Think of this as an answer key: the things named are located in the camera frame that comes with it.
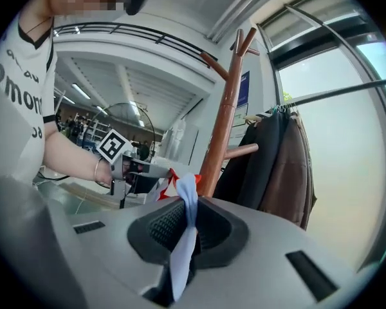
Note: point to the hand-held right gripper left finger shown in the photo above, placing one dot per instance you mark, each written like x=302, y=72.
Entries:
x=115, y=246

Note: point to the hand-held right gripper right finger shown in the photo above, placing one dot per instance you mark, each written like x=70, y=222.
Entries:
x=270, y=246

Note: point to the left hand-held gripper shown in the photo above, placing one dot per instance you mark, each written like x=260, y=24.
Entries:
x=114, y=146

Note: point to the white blue red-trimmed clothes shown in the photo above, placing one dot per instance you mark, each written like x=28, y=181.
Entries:
x=186, y=188

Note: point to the person's left forearm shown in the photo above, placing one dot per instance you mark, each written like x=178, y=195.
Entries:
x=70, y=159

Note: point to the thin silver bangle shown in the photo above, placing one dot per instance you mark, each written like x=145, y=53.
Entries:
x=95, y=172

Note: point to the brown jacket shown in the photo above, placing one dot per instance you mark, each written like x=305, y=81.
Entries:
x=292, y=172

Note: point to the black metal railing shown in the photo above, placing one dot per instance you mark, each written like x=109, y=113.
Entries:
x=141, y=30

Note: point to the black pedestal fan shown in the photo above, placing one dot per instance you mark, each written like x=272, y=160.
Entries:
x=143, y=150

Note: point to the white wall notice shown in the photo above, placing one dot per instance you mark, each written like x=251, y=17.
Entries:
x=239, y=117

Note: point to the blue wall poster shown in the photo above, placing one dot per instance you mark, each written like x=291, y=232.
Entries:
x=244, y=89

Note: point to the black metal garment rail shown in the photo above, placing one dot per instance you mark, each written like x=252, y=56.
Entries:
x=341, y=92

